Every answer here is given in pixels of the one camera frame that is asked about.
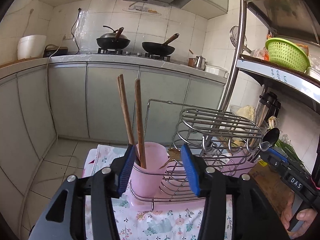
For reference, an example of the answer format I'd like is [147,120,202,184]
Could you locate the light wooden chopstick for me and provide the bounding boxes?
[117,74,135,145]
[117,76,134,146]

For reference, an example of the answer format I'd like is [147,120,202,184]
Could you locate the brown wooden spoon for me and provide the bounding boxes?
[159,148,181,169]

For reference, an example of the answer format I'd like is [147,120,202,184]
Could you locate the metal wire utensil rack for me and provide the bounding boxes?
[128,99,265,211]

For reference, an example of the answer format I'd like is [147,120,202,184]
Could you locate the black plastic spoon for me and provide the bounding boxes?
[261,127,280,151]

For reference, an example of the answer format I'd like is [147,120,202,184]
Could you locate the dark wooden chopstick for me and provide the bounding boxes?
[135,79,146,169]

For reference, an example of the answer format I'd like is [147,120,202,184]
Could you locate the grey kitchen base cabinets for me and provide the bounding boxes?
[1,62,223,193]

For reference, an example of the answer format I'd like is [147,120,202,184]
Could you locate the right hand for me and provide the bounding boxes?
[280,192,318,239]

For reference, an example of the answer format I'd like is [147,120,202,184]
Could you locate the cardboard sheet on shelf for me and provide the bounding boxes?
[249,160,292,217]

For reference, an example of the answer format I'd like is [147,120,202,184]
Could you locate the pink cup left side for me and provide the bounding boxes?
[131,142,168,198]

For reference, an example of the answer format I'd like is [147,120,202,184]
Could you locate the green onions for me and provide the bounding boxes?
[267,115,304,166]

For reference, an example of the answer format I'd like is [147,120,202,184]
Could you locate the floral animal print cloth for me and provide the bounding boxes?
[82,145,233,239]

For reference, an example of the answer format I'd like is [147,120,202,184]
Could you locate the clear tub with cabbage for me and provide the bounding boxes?
[229,105,255,122]

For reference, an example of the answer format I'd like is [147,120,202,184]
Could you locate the black blender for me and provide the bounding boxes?
[255,92,281,127]

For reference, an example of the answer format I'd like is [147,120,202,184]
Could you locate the white rectangular container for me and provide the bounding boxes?
[205,65,228,78]

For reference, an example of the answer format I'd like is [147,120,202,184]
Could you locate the small metal kettle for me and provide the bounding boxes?
[188,49,207,70]

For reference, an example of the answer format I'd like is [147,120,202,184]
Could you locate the gas stove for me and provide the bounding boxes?
[97,47,170,62]

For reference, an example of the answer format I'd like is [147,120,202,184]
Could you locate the lidded black wok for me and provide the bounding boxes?
[96,25,130,50]

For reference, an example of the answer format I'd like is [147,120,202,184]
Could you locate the green plastic colander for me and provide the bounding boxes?
[265,37,310,73]

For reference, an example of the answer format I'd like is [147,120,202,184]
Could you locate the white rice cooker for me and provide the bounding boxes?
[17,35,47,60]

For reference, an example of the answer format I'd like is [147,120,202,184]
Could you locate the stainless steel shelf rack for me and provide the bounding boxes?
[219,0,319,113]

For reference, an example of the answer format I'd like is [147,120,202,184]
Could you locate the black wok wooden handle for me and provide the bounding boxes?
[142,33,179,56]

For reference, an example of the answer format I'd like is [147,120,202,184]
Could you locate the wire mesh strainer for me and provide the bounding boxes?
[229,25,252,54]

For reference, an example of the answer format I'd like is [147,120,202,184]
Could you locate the wall spice shelf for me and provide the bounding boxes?
[123,2,161,16]

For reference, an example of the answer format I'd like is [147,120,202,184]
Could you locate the black power cable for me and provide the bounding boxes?
[70,8,83,55]

